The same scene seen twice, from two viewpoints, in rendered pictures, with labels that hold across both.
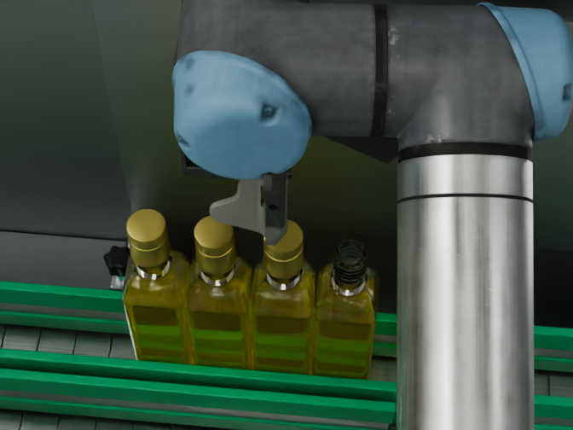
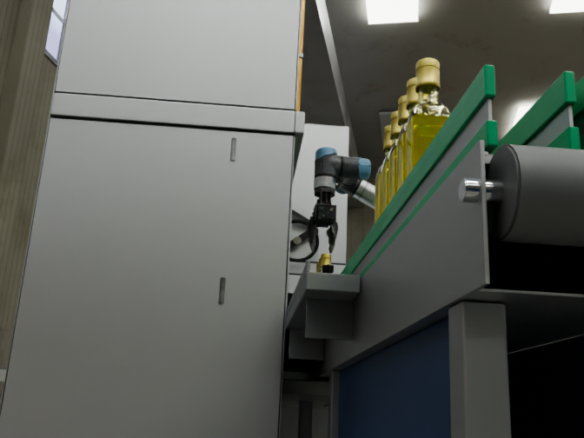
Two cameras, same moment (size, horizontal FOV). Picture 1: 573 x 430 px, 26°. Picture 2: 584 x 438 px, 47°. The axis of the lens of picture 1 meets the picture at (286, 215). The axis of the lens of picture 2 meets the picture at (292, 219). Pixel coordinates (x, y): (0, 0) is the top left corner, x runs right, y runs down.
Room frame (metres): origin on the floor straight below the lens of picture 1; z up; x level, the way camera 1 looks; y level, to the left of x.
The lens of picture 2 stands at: (0.98, 2.13, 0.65)
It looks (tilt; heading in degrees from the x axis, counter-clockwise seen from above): 17 degrees up; 261
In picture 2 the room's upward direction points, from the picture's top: 3 degrees clockwise
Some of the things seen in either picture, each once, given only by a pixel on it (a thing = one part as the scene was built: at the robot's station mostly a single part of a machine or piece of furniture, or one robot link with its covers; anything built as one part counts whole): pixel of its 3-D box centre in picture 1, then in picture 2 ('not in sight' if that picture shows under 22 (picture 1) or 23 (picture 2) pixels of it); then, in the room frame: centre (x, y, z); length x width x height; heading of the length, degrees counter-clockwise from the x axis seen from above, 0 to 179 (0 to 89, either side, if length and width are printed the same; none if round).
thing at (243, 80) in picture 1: (272, 71); (352, 169); (0.44, 0.01, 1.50); 0.11 x 0.11 x 0.08; 89
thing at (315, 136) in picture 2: not in sight; (303, 225); (0.38, -1.32, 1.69); 0.70 x 0.37 x 0.89; 85
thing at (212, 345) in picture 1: (222, 325); not in sight; (0.55, 0.06, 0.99); 0.06 x 0.06 x 0.21; 84
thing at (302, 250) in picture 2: not in sight; (296, 241); (0.47, -0.95, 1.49); 0.21 x 0.05 x 0.21; 175
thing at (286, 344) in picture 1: (283, 329); not in sight; (0.54, 0.00, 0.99); 0.06 x 0.06 x 0.21; 85
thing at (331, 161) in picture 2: not in sight; (326, 164); (0.54, 0.02, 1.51); 0.09 x 0.08 x 0.11; 179
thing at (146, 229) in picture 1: (148, 238); (326, 261); (0.55, 0.12, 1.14); 0.04 x 0.04 x 0.04
